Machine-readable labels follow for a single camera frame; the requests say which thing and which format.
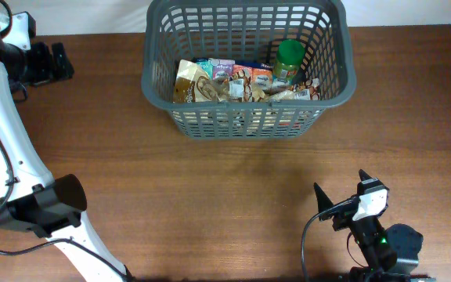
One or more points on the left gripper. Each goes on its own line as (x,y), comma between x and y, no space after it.
(48,71)

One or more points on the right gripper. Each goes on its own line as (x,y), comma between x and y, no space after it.
(344,217)

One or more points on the beige rice bag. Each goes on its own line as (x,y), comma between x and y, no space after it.
(306,91)

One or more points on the multicolour tissue pack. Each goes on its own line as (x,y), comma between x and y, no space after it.
(259,73)

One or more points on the green lid jar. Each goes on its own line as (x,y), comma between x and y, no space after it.
(289,58)

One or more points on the beige mushroom snack bag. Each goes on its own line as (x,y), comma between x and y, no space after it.
(194,85)

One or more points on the grey plastic shopping basket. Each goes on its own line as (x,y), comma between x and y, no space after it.
(250,31)

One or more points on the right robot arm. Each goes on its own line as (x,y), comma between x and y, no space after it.
(392,253)

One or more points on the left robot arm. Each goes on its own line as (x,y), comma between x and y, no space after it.
(32,200)

